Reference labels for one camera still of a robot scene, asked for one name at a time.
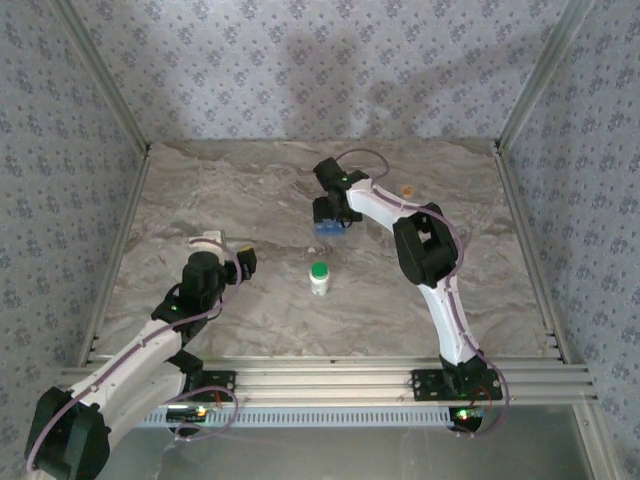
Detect clear bottle blue cap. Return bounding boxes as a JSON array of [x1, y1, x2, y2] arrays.
[[313, 218, 348, 238]]

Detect white pill bottle green cap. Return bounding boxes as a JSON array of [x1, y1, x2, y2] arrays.
[[308, 261, 331, 297]]

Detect small circuit board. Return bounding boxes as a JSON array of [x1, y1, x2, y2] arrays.
[[166, 405, 210, 422], [448, 407, 489, 422]]

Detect grey metal base panel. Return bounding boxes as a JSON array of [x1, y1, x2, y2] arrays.
[[99, 424, 599, 480]]

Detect aluminium side rail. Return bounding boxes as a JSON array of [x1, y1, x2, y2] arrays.
[[77, 147, 153, 369], [493, 143, 572, 365]]

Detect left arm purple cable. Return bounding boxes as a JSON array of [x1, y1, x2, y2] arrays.
[[24, 238, 249, 474]]

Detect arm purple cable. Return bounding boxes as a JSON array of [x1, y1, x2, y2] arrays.
[[334, 148, 511, 439], [24, 238, 249, 474]]

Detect long aluminium frame beam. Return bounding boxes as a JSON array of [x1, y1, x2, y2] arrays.
[[53, 355, 599, 407]]

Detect grey slotted cable duct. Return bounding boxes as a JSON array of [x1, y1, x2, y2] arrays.
[[134, 405, 454, 429]]

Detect aluminium corner post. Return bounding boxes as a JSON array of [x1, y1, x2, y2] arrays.
[[49, 0, 153, 155], [493, 0, 599, 151]]

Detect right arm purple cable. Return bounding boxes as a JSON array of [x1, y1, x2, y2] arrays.
[[334, 148, 511, 439]]

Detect aluminium frame leg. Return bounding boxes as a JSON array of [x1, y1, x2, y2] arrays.
[[573, 403, 624, 480]]

